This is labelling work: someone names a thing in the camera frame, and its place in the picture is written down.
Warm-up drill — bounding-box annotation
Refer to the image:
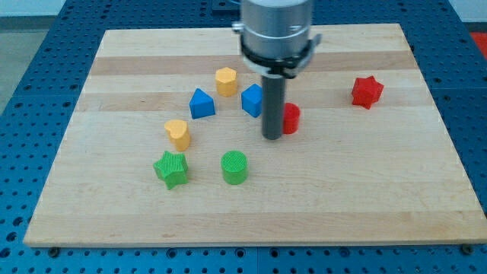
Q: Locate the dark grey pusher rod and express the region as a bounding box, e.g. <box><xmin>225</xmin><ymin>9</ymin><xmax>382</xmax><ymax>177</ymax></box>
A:
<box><xmin>262</xmin><ymin>76</ymin><xmax>285</xmax><ymax>140</ymax></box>

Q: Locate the red cylinder block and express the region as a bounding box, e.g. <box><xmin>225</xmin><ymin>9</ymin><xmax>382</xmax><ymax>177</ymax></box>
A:
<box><xmin>283</xmin><ymin>103</ymin><xmax>301</xmax><ymax>135</ymax></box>

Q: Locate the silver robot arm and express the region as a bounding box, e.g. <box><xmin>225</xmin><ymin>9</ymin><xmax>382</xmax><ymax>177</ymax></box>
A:
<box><xmin>232</xmin><ymin>0</ymin><xmax>321</xmax><ymax>140</ymax></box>

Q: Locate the blue cube block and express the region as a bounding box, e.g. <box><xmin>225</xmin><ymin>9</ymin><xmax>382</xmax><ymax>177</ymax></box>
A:
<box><xmin>241</xmin><ymin>84</ymin><xmax>262</xmax><ymax>118</ymax></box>

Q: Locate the yellow hexagon block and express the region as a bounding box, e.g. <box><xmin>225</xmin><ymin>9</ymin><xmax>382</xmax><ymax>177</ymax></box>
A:
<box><xmin>215</xmin><ymin>67</ymin><xmax>237</xmax><ymax>97</ymax></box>

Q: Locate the blue triangle block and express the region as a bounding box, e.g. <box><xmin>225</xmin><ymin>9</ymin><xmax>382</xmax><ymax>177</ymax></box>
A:
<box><xmin>189</xmin><ymin>88</ymin><xmax>215</xmax><ymax>119</ymax></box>

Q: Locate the green cylinder block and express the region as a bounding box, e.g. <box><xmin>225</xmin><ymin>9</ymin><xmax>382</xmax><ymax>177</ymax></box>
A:
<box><xmin>221</xmin><ymin>150</ymin><xmax>248</xmax><ymax>185</ymax></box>

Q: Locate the red star block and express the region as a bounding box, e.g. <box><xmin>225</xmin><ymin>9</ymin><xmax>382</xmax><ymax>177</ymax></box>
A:
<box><xmin>352</xmin><ymin>76</ymin><xmax>384</xmax><ymax>110</ymax></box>

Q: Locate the yellow heart block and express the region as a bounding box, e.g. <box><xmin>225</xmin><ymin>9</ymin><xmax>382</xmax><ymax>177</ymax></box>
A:
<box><xmin>164</xmin><ymin>119</ymin><xmax>191</xmax><ymax>151</ymax></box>

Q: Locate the wooden board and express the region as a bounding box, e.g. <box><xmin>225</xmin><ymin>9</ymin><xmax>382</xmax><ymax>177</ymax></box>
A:
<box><xmin>24</xmin><ymin>24</ymin><xmax>486</xmax><ymax>247</ymax></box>

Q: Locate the green star block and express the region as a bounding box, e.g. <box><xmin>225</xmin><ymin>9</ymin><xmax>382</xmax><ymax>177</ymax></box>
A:
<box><xmin>153</xmin><ymin>151</ymin><xmax>189</xmax><ymax>190</ymax></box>

